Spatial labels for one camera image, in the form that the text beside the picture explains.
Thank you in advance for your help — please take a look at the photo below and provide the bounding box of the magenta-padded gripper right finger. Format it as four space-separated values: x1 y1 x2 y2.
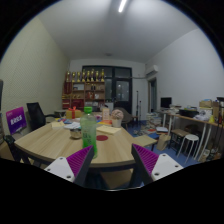
130 143 184 187

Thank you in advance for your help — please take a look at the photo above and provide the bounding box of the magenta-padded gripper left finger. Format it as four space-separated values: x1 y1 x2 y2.
44 144 96 188

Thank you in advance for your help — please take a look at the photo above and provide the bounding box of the low wooden side table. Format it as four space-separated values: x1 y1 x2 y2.
132 134 158 150

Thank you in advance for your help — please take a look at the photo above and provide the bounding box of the brown paper bag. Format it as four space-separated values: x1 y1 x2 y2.
156 133 172 152

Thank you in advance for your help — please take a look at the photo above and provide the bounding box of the small metal cup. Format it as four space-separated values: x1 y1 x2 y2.
69 128 83 140

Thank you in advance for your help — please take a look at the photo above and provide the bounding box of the green tea drink bottle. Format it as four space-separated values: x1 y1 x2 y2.
79 106 99 160

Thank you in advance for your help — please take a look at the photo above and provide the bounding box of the flat round red coaster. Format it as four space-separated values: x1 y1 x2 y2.
96 134 109 142

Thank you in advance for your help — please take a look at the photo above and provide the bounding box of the white printed booklet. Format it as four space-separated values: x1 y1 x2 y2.
63 121 82 130

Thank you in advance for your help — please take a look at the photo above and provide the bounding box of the small yellow notepad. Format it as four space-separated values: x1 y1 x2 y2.
51 120 65 130

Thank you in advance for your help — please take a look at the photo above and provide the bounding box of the wooden square stool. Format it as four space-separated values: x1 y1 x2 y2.
168 128 190 152

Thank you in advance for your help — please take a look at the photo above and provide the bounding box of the yellow gift box red ribbon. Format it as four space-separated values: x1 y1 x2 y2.
65 106 83 120

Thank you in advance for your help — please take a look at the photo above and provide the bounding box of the grey armchair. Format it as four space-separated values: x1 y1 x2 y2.
114 107 134 128

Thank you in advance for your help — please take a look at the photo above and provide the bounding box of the white round stool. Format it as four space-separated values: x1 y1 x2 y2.
176 134 200 160

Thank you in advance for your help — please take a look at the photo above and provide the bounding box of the potted pink flower bouquet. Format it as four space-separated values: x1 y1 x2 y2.
110 109 125 128

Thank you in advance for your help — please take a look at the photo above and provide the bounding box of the black microphone stand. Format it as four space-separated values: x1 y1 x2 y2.
135 90 143 122

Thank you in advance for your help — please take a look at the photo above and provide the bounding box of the long wooden desk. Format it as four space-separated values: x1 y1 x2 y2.
159 109 224 161

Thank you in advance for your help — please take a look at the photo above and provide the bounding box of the black computer monitor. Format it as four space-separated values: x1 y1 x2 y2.
160 96 173 109

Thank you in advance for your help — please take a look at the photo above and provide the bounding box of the black office chair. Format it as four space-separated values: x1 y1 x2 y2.
26 102 56 132

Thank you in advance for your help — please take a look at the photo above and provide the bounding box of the wooden shelf unit with trophies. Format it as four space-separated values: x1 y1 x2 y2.
61 69 106 110

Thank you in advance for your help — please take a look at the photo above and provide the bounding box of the purple sign board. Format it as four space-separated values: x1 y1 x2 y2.
5 106 28 136

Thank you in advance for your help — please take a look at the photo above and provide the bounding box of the dark glass double door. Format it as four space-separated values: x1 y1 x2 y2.
82 65 133 112

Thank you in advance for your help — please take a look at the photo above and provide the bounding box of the ceiling tube light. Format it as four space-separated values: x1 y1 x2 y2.
117 0 129 14

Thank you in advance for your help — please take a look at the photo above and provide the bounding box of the white wall air conditioner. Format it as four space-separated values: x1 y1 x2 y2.
144 64 160 77

